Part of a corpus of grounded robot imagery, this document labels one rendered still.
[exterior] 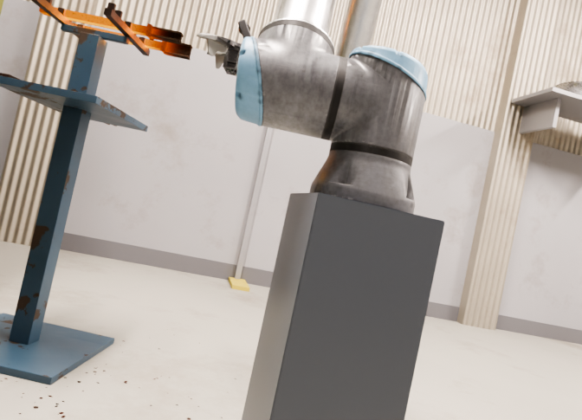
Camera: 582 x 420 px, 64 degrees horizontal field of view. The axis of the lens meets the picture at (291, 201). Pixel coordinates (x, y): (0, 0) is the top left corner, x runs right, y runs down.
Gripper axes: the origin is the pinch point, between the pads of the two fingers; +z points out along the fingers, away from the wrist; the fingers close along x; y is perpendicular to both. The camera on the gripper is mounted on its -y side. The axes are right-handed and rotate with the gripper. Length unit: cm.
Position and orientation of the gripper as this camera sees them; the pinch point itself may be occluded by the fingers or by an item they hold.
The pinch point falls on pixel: (202, 42)
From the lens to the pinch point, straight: 153.3
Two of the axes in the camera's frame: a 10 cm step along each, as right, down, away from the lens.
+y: -2.1, 9.8, -0.3
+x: 0.2, 0.4, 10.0
